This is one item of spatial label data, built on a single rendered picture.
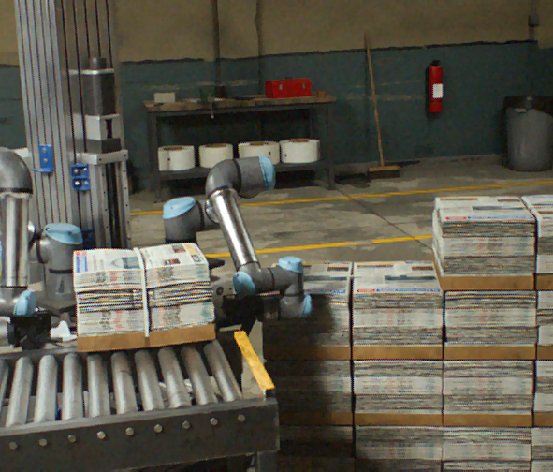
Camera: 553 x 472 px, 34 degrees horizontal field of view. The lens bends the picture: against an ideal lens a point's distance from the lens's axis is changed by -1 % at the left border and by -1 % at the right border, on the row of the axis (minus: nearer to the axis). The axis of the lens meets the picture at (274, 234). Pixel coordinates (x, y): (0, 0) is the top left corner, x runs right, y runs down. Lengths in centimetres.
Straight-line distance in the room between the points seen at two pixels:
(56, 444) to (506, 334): 148
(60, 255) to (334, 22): 698
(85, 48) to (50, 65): 13
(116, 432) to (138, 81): 737
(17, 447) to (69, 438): 12
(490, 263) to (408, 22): 717
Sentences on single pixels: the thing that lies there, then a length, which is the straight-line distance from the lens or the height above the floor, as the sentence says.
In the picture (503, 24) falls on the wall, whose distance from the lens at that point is 1034.
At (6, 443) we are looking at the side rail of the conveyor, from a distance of 217.
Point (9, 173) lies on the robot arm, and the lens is 269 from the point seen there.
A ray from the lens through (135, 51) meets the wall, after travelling 933.
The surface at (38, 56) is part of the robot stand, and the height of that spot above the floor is 158.
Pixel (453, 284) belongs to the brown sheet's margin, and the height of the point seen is 86.
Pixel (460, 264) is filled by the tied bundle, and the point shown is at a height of 92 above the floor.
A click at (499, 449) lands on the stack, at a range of 312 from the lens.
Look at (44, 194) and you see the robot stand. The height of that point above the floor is 110.
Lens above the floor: 169
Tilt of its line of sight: 14 degrees down
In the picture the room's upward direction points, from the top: 2 degrees counter-clockwise
